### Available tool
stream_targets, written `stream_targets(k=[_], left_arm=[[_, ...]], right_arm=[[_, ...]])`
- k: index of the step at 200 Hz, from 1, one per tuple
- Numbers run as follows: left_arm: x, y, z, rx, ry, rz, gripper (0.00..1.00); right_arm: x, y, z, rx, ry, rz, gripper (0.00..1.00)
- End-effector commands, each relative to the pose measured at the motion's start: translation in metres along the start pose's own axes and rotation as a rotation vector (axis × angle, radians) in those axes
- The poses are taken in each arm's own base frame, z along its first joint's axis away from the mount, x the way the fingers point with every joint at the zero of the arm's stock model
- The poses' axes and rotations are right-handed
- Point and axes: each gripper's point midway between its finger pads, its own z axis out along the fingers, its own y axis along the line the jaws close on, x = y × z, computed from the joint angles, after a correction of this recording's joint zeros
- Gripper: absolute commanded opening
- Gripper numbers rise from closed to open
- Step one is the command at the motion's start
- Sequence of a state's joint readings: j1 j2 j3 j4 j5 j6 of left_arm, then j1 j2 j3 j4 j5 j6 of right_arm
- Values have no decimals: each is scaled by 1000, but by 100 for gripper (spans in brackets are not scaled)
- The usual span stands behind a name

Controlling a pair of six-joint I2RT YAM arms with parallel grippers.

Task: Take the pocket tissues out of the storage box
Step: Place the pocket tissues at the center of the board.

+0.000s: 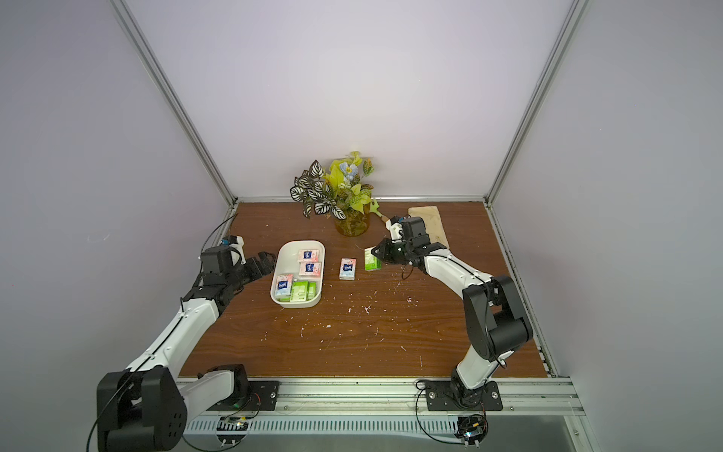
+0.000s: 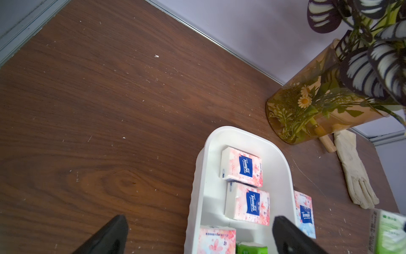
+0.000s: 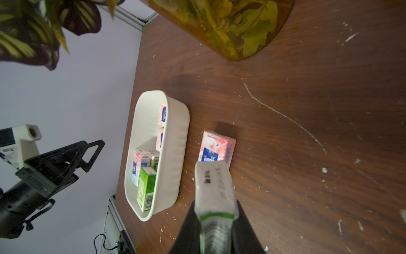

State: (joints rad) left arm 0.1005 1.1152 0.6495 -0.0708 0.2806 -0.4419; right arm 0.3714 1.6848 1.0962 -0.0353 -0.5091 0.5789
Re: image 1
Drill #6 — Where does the green tissue pack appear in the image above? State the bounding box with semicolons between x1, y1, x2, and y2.
307;282;317;301
289;281;309;303
365;248;382;271

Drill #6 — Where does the white plastic storage box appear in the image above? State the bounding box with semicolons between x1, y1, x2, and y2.
269;240;326;309

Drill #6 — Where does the pink Tempo tissue pack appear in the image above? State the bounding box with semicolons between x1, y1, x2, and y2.
339;258;357;281

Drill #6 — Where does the blue pink Tempo pack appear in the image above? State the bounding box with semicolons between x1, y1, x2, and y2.
273;274;294;302

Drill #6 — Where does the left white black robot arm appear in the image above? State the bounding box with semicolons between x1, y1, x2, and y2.
89;237;277;451

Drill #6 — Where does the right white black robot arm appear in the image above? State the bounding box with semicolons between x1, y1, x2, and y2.
372;217;534;409

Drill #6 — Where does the cream work glove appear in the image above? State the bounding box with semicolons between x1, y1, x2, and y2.
408;205;450;249

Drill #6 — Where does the artificial plant in glass vase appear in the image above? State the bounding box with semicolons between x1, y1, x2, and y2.
289;152;375;237

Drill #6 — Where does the left small circuit board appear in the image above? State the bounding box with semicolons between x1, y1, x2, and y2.
216;416;250;450

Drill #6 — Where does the small circuit board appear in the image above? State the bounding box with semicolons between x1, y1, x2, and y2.
216;416;250;450
455;414;490;448

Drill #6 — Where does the right small circuit board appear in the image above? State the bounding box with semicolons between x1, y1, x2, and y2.
455;414;490;448

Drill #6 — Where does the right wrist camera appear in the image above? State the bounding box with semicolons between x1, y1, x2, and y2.
385;217;402;241

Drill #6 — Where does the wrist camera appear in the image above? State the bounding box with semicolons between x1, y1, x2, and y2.
385;217;402;241
220;235;246;265

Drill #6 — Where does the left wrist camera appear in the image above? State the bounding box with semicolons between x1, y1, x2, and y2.
220;235;246;265

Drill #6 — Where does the left black cable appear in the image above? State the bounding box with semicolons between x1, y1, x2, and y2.
84;211;264;452

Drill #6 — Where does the black cable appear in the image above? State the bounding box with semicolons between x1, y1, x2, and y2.
84;211;264;452
413;379;470;446

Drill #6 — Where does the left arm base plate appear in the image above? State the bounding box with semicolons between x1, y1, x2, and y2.
208;380;281;412

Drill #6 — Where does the right black cable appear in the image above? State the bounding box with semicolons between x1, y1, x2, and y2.
413;379;470;446

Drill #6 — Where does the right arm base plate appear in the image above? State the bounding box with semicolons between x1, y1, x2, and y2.
418;380;504;412

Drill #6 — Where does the aluminium front rail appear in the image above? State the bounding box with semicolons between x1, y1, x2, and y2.
174;375;586;419

